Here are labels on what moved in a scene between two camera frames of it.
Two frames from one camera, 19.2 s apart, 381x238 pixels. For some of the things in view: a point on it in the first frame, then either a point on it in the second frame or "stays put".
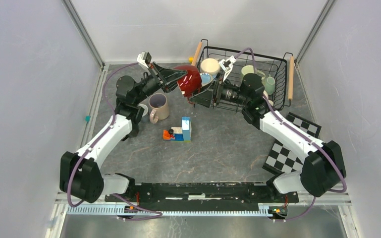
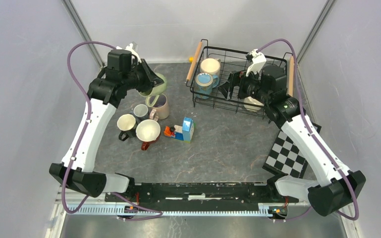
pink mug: (158, 102) stays put
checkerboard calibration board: (283, 158) stays put
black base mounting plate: (201, 193) stays put
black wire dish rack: (215, 65) stays put
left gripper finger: (170, 76) → (154, 80)
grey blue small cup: (145, 111) stays put
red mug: (190, 85) → (147, 131)
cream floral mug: (210, 66) stays put
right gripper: (204, 98) → (243, 81)
